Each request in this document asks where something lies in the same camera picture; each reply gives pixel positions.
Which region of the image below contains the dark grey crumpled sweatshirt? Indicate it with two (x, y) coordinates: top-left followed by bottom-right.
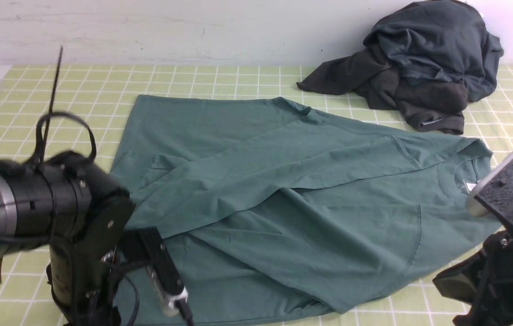
(297, 0), (504, 135)

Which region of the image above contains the silver wrist camera, image left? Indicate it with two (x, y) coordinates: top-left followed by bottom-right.
(139, 228), (192, 320)

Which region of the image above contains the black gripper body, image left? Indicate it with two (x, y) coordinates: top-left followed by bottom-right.
(46, 226), (157, 326)

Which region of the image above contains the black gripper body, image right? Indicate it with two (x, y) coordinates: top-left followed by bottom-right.
(432, 229), (513, 326)

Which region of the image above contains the green long-sleeved shirt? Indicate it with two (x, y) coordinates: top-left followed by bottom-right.
(110, 95), (500, 326)

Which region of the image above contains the black camera cable, image left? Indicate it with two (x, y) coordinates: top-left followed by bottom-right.
(0, 45), (196, 326)

